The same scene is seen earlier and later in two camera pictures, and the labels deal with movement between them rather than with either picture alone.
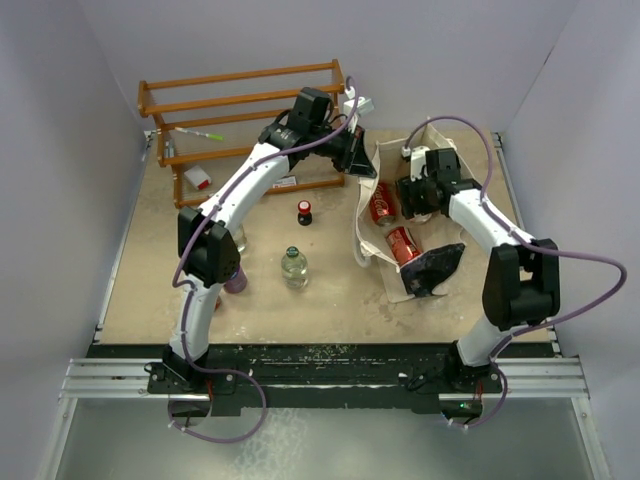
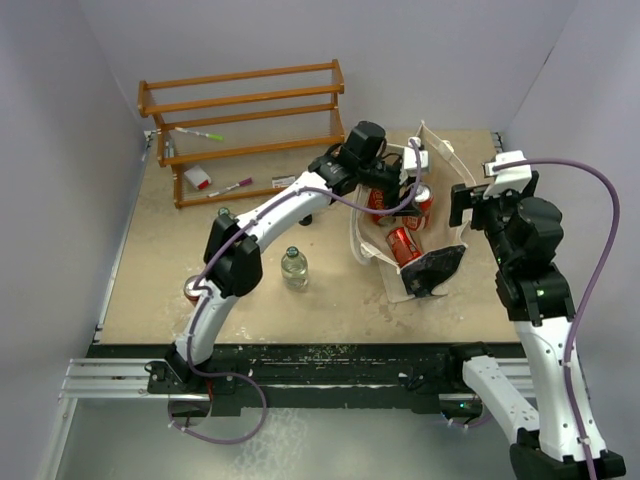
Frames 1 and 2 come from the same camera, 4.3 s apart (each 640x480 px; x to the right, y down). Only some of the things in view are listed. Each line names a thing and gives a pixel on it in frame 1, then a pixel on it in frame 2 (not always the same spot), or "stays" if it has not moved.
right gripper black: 407,189 to 464,197
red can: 401,245 stays
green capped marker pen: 208,135 stays
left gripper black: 359,163 to 392,199
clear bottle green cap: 294,268 stays
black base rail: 326,375 stays
